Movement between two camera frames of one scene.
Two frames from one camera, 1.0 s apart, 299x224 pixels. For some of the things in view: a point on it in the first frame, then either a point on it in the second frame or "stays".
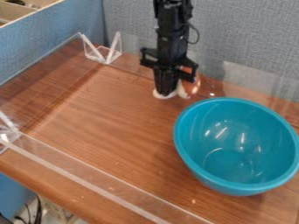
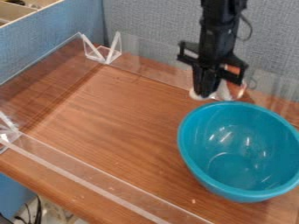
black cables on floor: x=37 y=218 stays
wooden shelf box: x=13 y=10 stays
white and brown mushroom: x=185 y=88 -> x=225 y=91
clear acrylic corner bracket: x=103 y=54 stays
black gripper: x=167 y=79 -> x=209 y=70
